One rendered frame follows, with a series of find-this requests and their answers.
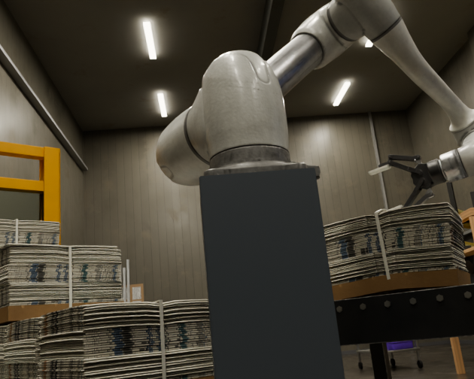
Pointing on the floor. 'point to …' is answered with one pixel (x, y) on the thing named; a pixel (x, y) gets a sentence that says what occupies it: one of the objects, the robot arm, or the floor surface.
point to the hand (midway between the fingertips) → (378, 192)
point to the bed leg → (380, 361)
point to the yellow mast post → (50, 186)
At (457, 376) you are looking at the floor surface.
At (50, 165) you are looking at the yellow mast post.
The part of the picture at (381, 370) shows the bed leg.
